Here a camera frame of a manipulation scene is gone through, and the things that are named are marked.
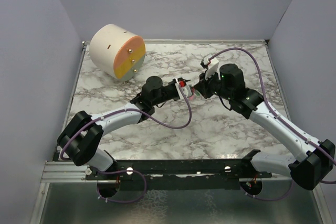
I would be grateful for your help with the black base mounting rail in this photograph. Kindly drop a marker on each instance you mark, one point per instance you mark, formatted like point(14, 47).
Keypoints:
point(178, 174)

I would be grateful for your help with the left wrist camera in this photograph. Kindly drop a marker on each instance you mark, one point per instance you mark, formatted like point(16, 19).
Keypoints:
point(182, 88)

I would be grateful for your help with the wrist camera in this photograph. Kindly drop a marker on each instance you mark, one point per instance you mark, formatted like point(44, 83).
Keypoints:
point(210, 65)
point(182, 88)

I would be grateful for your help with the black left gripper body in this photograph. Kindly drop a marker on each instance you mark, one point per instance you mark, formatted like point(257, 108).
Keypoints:
point(168, 94)

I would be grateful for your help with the round key holder drum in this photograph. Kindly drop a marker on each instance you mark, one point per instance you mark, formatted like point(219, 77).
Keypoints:
point(117, 52)

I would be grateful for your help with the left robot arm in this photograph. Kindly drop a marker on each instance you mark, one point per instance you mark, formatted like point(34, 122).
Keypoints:
point(80, 139)

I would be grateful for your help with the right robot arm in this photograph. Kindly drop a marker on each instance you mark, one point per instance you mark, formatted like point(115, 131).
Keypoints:
point(310, 159)

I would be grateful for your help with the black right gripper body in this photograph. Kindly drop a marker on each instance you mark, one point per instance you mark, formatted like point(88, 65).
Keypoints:
point(212, 86)

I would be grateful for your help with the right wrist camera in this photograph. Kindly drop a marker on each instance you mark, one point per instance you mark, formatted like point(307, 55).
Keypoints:
point(210, 65)

